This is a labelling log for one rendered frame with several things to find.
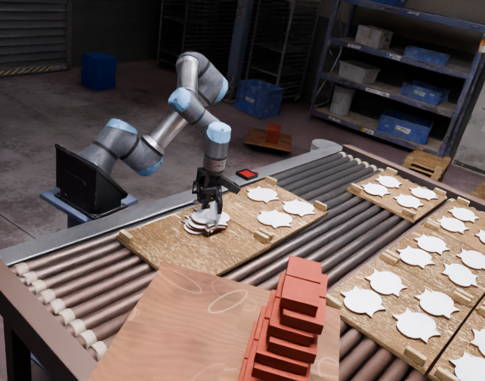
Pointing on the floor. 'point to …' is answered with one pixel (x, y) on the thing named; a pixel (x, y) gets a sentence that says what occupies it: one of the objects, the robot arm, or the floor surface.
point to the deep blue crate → (258, 98)
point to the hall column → (238, 48)
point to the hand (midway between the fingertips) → (210, 217)
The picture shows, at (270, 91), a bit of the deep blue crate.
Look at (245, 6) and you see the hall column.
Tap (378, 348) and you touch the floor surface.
